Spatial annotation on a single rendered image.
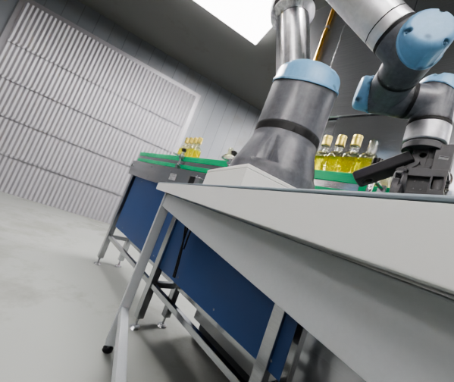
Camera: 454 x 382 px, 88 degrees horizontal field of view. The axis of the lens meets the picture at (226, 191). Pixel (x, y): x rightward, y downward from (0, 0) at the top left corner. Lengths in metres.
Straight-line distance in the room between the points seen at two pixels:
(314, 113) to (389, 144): 0.72
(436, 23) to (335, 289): 0.44
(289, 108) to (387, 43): 0.22
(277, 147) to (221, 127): 3.88
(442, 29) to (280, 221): 0.42
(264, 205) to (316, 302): 0.08
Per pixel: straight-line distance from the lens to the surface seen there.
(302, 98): 0.41
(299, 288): 0.22
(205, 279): 1.05
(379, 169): 0.61
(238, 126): 4.37
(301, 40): 0.69
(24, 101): 4.16
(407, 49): 0.52
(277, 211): 0.19
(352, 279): 0.19
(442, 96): 0.66
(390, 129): 1.14
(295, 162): 0.36
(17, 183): 4.06
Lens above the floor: 0.71
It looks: 6 degrees up
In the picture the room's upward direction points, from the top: 21 degrees clockwise
